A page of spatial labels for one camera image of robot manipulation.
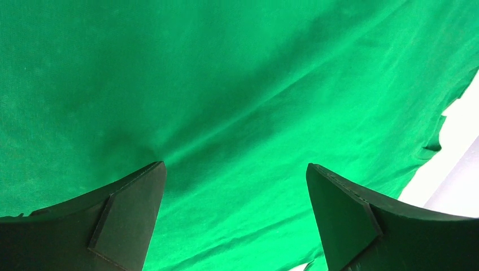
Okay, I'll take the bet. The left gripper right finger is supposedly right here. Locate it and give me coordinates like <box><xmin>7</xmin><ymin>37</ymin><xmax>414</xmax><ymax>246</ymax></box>
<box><xmin>306</xmin><ymin>164</ymin><xmax>478</xmax><ymax>270</ymax></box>

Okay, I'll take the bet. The green t shirt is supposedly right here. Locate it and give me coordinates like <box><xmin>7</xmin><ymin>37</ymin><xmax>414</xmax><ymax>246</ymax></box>
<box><xmin>1</xmin><ymin>1</ymin><xmax>478</xmax><ymax>270</ymax></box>

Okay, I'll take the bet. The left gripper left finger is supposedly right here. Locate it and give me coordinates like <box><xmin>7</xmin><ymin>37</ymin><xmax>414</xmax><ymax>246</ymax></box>
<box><xmin>1</xmin><ymin>161</ymin><xmax>167</xmax><ymax>270</ymax></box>

